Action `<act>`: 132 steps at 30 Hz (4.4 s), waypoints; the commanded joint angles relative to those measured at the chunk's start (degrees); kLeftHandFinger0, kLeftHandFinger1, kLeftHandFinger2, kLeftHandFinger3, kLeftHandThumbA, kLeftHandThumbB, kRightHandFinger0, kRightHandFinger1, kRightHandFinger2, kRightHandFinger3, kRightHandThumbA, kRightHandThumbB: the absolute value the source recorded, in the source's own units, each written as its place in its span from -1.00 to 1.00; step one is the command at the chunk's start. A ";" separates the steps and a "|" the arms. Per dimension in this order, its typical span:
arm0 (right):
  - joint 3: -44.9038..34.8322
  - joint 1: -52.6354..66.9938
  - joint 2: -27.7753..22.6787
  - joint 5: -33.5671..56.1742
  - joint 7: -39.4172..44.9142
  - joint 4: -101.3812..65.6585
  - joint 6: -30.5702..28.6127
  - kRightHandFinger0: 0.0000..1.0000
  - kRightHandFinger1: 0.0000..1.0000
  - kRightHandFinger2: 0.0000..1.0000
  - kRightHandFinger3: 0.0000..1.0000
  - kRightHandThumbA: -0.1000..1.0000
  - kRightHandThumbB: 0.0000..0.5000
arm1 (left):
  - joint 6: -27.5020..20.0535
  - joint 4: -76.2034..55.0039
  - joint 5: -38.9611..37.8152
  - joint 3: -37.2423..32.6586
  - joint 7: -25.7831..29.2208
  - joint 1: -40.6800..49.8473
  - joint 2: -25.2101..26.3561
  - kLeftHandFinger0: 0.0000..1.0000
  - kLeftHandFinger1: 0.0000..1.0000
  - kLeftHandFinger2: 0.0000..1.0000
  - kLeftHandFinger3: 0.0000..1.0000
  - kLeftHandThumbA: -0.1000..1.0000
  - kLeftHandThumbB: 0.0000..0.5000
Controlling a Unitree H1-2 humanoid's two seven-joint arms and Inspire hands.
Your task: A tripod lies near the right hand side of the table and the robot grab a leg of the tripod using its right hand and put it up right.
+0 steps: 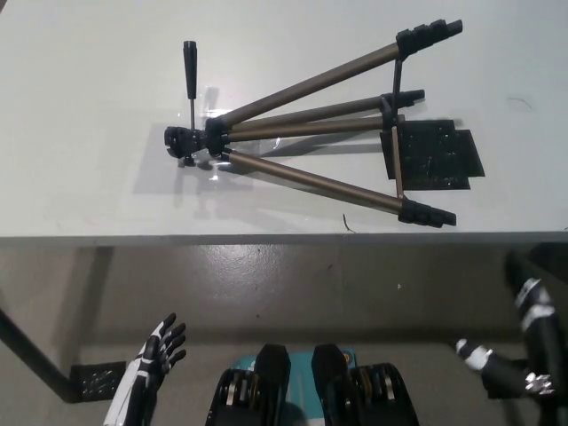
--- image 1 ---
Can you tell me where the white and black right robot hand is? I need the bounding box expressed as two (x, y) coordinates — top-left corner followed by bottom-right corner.
(455, 248), (568, 401)

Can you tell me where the black perforated floor plate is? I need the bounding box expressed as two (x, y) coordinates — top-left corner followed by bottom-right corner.
(69, 360), (128, 398)

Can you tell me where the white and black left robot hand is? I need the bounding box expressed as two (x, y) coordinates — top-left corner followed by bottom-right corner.
(131, 312), (188, 388)

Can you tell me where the black tape patch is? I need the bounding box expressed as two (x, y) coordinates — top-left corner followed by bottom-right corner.
(380, 118), (487, 192)

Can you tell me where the bronze and black camera tripod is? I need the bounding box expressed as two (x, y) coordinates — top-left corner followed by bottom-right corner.
(163, 18), (465, 230)

